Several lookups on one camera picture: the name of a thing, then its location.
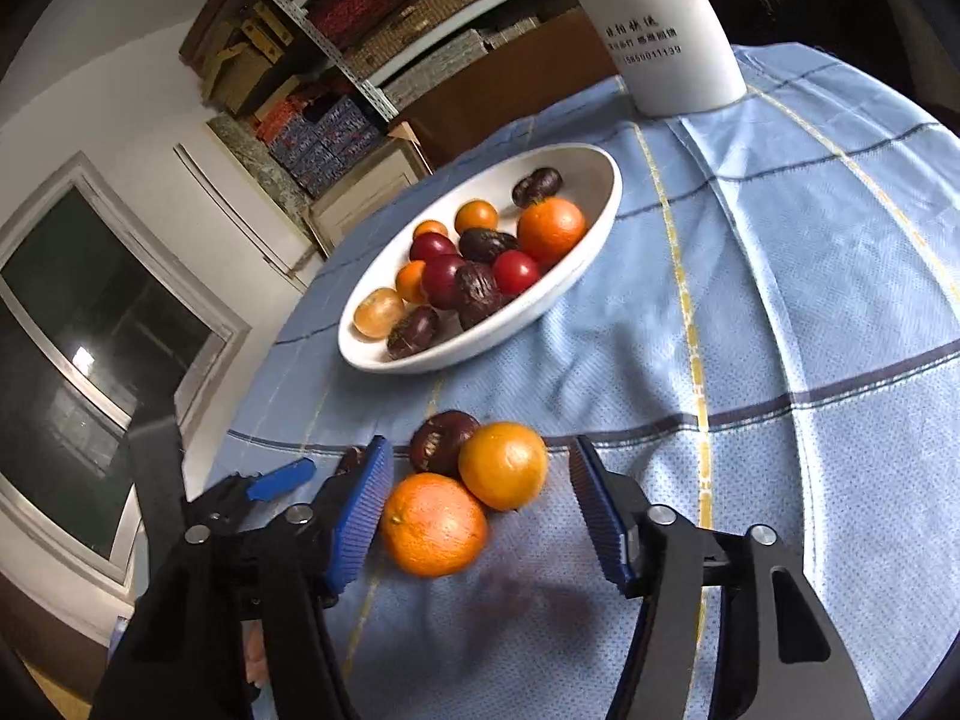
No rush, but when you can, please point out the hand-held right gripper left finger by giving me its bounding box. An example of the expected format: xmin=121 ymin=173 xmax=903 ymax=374
xmin=90 ymin=435 xmax=395 ymax=720

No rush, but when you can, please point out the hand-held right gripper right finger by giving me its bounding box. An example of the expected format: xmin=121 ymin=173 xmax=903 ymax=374
xmin=568 ymin=435 xmax=875 ymax=720

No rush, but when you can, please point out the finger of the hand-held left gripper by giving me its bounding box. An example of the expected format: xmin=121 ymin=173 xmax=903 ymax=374
xmin=217 ymin=456 xmax=317 ymax=522

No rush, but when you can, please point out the orange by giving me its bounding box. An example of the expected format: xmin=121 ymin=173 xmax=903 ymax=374
xmin=517 ymin=196 xmax=587 ymax=265
xmin=381 ymin=472 xmax=490 ymax=578
xmin=458 ymin=422 xmax=550 ymax=512

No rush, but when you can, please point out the dark purple passion fruit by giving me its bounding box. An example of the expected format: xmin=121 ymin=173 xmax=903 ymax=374
xmin=459 ymin=228 xmax=520 ymax=263
xmin=454 ymin=262 xmax=515 ymax=329
xmin=512 ymin=168 xmax=563 ymax=209
xmin=409 ymin=410 xmax=481 ymax=479
xmin=387 ymin=306 xmax=442 ymax=361

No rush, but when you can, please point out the peeled tangerine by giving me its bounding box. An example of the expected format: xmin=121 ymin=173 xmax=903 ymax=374
xmin=353 ymin=287 xmax=407 ymax=339

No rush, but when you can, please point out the dark red plum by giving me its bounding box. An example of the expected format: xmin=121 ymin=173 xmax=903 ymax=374
xmin=421 ymin=255 xmax=466 ymax=311
xmin=409 ymin=232 xmax=458 ymax=263

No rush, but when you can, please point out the red cherry tomato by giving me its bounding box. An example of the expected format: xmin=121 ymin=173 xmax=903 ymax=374
xmin=493 ymin=250 xmax=541 ymax=296

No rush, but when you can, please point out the yellow tomato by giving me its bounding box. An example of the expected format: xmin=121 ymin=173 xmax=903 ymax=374
xmin=455 ymin=199 xmax=500 ymax=235

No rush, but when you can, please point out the white oval bowl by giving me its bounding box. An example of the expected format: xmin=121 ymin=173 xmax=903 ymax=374
xmin=337 ymin=142 xmax=625 ymax=374

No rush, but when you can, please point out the white framed window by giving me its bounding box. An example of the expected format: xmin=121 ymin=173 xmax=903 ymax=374
xmin=0 ymin=154 xmax=252 ymax=601

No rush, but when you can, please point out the blue checked tablecloth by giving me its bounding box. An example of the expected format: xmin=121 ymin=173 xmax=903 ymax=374
xmin=202 ymin=41 xmax=960 ymax=720

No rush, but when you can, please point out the stack of blue patterned boxes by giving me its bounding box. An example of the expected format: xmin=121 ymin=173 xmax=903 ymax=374
xmin=266 ymin=94 xmax=387 ymax=196

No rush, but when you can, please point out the stack of tan cardboard boxes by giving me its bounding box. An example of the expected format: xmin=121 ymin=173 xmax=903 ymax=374
xmin=180 ymin=0 xmax=301 ymax=117

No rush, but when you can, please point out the brown cardboard box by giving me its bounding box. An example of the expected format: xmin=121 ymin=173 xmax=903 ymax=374
xmin=386 ymin=7 xmax=627 ymax=170

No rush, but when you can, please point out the white metal shelf rack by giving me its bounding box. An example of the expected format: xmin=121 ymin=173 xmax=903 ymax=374
xmin=180 ymin=0 xmax=586 ymax=200

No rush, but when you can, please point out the white thermos jug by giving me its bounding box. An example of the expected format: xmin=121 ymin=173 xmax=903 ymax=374
xmin=555 ymin=0 xmax=749 ymax=119

